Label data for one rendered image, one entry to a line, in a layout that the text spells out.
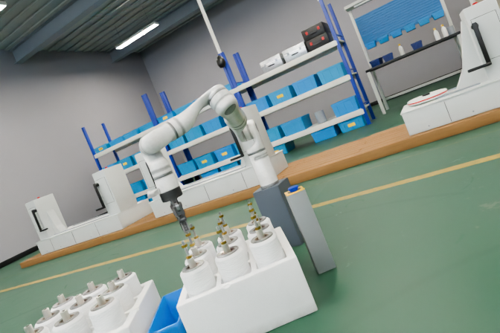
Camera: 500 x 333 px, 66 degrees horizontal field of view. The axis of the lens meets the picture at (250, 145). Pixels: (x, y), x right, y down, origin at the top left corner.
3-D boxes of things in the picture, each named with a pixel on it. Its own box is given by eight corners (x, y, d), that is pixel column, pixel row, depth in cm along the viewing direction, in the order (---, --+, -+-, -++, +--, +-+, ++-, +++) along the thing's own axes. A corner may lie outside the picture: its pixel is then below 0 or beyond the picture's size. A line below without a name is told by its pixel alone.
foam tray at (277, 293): (207, 304, 153) (190, 263, 152) (296, 266, 155) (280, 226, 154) (199, 361, 114) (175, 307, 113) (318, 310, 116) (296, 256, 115)
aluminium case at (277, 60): (273, 73, 647) (268, 62, 647) (292, 64, 629) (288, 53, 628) (263, 74, 611) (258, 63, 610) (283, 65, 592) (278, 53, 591)
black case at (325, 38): (315, 53, 611) (311, 43, 610) (335, 44, 596) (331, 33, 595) (309, 52, 572) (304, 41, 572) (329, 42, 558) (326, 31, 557)
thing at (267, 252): (263, 298, 122) (242, 247, 121) (278, 282, 129) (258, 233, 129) (288, 297, 116) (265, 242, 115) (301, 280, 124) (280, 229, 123)
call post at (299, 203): (315, 267, 146) (284, 193, 145) (331, 261, 147) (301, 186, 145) (318, 274, 139) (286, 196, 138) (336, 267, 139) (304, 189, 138)
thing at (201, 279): (195, 327, 121) (172, 275, 121) (214, 308, 129) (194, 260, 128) (215, 328, 115) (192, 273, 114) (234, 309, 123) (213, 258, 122)
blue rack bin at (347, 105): (341, 114, 621) (337, 102, 621) (364, 105, 604) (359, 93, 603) (335, 118, 577) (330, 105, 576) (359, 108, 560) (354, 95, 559)
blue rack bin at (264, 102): (261, 112, 680) (257, 101, 679) (280, 104, 662) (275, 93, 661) (250, 116, 635) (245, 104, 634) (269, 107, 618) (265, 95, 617)
